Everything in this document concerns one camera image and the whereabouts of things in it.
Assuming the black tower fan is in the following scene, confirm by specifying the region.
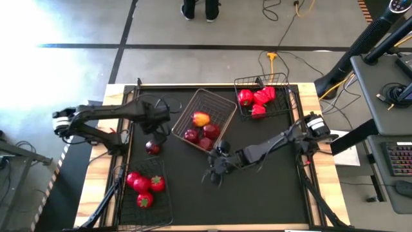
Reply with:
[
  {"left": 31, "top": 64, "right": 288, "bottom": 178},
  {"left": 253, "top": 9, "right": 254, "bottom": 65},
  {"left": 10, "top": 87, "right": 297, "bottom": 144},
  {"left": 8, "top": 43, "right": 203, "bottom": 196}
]
[{"left": 314, "top": 0, "right": 412, "bottom": 100}]

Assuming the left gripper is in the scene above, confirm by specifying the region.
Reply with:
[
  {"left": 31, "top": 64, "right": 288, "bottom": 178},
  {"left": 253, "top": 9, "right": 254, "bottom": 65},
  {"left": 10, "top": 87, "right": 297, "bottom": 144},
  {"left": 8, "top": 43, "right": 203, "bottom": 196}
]
[{"left": 141, "top": 111, "right": 171, "bottom": 146}]

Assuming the coiled black cable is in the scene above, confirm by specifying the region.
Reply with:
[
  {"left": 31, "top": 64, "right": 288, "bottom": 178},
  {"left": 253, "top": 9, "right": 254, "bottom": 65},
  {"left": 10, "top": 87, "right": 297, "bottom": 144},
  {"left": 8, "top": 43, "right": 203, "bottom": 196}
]
[{"left": 380, "top": 82, "right": 409, "bottom": 109}]

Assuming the dark red apple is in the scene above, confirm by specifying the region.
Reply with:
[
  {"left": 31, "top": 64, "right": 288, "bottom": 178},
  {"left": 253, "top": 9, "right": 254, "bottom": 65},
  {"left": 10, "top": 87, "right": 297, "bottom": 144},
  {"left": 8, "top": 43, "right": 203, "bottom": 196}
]
[
  {"left": 145, "top": 140, "right": 161, "bottom": 155},
  {"left": 183, "top": 128, "right": 200, "bottom": 144},
  {"left": 202, "top": 124, "right": 221, "bottom": 140}
]

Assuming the black table mat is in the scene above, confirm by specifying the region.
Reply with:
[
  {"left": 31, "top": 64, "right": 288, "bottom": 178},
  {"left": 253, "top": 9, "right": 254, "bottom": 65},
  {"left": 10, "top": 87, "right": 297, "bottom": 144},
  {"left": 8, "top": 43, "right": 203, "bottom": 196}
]
[{"left": 124, "top": 85, "right": 310, "bottom": 226}]

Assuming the white paper sheet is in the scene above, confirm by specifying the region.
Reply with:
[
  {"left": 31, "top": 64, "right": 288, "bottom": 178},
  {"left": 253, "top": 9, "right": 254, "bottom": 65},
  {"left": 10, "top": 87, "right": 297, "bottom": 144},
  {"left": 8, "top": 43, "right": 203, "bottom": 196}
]
[{"left": 333, "top": 130, "right": 361, "bottom": 167}]

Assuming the yellow extension cord plug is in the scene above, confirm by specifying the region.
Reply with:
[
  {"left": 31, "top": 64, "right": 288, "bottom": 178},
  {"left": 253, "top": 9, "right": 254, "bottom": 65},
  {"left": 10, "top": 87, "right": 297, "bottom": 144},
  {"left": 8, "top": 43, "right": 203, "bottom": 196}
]
[{"left": 266, "top": 52, "right": 278, "bottom": 83}]

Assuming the grey desk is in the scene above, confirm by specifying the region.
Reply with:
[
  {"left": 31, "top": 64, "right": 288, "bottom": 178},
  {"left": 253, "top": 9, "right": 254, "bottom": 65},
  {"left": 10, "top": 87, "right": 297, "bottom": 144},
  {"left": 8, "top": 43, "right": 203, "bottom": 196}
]
[
  {"left": 350, "top": 53, "right": 412, "bottom": 137},
  {"left": 366, "top": 134, "right": 412, "bottom": 215}
]

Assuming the black cable bundle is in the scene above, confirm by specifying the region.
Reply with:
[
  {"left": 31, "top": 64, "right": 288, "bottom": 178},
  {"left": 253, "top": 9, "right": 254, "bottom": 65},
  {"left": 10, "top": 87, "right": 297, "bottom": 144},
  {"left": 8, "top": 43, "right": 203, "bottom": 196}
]
[{"left": 321, "top": 75, "right": 363, "bottom": 120}]

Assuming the red and yellow apple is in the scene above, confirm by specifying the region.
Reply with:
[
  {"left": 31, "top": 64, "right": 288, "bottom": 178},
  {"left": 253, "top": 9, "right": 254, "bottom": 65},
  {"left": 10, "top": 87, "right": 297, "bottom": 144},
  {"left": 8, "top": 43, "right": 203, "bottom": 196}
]
[{"left": 192, "top": 111, "right": 211, "bottom": 128}]

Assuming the black computer mouse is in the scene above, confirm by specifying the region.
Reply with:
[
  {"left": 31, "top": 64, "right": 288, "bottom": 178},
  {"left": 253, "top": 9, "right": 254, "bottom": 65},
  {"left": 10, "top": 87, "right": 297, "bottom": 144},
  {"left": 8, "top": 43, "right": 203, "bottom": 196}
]
[{"left": 394, "top": 179, "right": 412, "bottom": 199}]

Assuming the yellow floor cable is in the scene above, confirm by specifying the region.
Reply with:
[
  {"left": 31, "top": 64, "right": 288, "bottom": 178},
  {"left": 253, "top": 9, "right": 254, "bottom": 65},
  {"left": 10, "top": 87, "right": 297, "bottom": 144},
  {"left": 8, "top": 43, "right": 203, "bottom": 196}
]
[
  {"left": 294, "top": 0, "right": 318, "bottom": 19},
  {"left": 318, "top": 73, "right": 357, "bottom": 101}
]

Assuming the black wire basket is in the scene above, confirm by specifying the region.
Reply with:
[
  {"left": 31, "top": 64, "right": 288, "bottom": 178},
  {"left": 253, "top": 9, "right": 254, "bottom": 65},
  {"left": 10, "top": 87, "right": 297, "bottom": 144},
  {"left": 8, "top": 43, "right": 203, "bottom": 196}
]
[
  {"left": 233, "top": 72, "right": 292, "bottom": 121},
  {"left": 115, "top": 156, "right": 174, "bottom": 228}
]

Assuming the black floor mat striped edge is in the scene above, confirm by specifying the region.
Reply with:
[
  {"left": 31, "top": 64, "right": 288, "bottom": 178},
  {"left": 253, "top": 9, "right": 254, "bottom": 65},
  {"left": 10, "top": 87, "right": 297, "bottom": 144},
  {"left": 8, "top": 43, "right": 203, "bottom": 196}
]
[
  {"left": 357, "top": 0, "right": 392, "bottom": 25},
  {"left": 30, "top": 99, "right": 104, "bottom": 232}
]

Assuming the person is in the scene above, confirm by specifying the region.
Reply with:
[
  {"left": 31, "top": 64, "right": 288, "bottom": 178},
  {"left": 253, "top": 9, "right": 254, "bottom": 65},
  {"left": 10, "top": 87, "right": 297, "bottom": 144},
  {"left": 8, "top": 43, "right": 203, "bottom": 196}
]
[{"left": 180, "top": 0, "right": 221, "bottom": 23}]

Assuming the black desk beam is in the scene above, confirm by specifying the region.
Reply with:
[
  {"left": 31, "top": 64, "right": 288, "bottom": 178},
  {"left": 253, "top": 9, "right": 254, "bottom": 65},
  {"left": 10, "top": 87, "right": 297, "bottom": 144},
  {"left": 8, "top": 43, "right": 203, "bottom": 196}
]
[{"left": 330, "top": 118, "right": 380, "bottom": 156}]

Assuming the grey metal stand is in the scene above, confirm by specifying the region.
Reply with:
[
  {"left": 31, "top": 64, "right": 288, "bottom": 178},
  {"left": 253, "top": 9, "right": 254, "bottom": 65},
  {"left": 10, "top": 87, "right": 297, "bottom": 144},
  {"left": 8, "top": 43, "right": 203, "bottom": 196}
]
[{"left": 0, "top": 128, "right": 54, "bottom": 232}]

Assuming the black floor cable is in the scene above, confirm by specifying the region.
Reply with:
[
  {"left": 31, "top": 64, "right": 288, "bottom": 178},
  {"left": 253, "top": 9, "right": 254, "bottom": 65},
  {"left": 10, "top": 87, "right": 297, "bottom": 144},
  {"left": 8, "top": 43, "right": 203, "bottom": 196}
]
[
  {"left": 261, "top": 0, "right": 283, "bottom": 23},
  {"left": 276, "top": 1, "right": 302, "bottom": 49},
  {"left": 276, "top": 50, "right": 325, "bottom": 77},
  {"left": 257, "top": 50, "right": 268, "bottom": 77}
]

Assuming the backlit keyboard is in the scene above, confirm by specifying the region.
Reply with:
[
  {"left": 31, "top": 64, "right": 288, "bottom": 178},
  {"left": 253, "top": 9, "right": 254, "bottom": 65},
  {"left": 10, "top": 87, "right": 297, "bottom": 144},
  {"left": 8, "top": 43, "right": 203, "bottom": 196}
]
[{"left": 381, "top": 141, "right": 412, "bottom": 177}]

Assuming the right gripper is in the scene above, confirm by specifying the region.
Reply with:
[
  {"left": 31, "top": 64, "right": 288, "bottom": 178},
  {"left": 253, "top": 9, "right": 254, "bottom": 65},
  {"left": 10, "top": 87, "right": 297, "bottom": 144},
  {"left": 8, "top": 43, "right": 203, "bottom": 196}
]
[{"left": 202, "top": 140, "right": 247, "bottom": 188}]

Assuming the gold wire basket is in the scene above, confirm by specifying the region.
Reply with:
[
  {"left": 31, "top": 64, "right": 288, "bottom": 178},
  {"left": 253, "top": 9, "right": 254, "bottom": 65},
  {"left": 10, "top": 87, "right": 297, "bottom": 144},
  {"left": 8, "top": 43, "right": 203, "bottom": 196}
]
[{"left": 171, "top": 88, "right": 238, "bottom": 154}]

